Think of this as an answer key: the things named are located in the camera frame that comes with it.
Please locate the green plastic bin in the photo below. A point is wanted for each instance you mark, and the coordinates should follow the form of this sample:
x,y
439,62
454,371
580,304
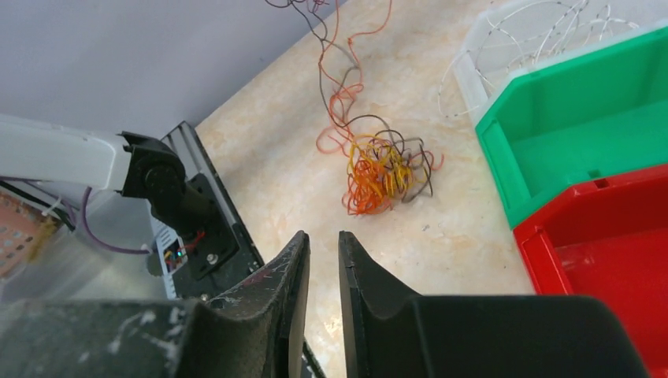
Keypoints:
x,y
597,115

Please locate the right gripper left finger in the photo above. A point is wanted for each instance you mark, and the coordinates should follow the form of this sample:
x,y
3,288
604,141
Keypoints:
x,y
98,338

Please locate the red plastic bin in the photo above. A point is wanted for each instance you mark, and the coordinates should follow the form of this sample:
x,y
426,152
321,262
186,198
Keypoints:
x,y
607,238

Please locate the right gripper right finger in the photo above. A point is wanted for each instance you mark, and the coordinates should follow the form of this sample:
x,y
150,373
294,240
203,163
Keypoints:
x,y
390,330

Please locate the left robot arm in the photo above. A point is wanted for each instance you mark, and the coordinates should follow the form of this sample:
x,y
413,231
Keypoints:
x,y
136,166

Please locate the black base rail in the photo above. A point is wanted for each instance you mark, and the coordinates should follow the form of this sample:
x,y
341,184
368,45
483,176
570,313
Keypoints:
x,y
208,240

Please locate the white plastic bin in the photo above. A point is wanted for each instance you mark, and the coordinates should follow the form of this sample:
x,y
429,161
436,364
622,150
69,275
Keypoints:
x,y
521,37

